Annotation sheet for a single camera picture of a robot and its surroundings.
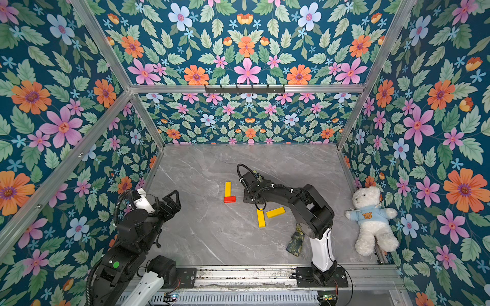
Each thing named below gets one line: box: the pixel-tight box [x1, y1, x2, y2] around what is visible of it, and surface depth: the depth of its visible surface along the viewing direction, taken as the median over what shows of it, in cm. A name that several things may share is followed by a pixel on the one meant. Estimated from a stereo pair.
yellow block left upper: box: [256, 207, 267, 229], surface depth 90 cm
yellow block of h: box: [224, 181, 232, 197], surface depth 101 cm
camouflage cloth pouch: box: [285, 223, 305, 257], surface depth 82 cm
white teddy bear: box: [344, 186, 399, 257], surface depth 83 cm
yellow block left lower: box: [266, 206, 286, 219], surface depth 93 cm
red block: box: [223, 196, 237, 204], surface depth 97 cm
